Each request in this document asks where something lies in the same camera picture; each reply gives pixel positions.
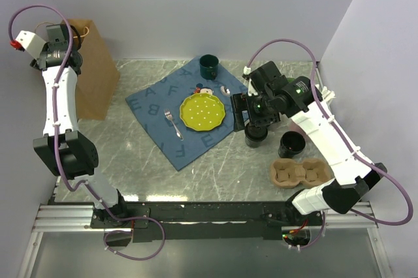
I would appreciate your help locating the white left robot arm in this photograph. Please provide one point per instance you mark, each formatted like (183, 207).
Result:
(65, 151)

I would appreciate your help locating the silver spoon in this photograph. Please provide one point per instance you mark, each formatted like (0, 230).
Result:
(225, 91)

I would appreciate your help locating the green polka dot plate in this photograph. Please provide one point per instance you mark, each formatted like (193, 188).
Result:
(202, 112)

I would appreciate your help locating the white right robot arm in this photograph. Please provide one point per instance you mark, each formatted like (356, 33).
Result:
(270, 95)

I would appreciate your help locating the brown paper bag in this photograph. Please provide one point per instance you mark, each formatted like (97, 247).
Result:
(99, 77)

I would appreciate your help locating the white wrapped straws bundle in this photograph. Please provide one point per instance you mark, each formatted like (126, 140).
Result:
(328, 95)

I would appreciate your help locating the silver fork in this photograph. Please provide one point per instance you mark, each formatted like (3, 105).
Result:
(169, 117)

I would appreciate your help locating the blue letter placemat cloth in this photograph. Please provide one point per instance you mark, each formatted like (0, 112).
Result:
(169, 93)

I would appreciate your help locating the black cup lid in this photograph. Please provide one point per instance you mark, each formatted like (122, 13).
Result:
(256, 132)

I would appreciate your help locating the cartoon mouse coaster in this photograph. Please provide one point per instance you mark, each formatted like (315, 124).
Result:
(199, 88)

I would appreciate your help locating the black base frame rail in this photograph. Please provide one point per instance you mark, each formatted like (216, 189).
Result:
(205, 220)

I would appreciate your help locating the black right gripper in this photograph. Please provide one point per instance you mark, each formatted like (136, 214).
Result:
(240, 102)

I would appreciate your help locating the dark translucent takeout cup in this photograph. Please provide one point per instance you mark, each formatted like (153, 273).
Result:
(254, 142)

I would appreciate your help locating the black takeout cup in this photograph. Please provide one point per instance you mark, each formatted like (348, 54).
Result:
(291, 144)

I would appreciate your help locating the dark green mug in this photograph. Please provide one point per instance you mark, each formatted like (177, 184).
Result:
(208, 66)

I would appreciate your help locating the brown pulp cup carrier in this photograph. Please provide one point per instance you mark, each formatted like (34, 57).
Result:
(288, 174)

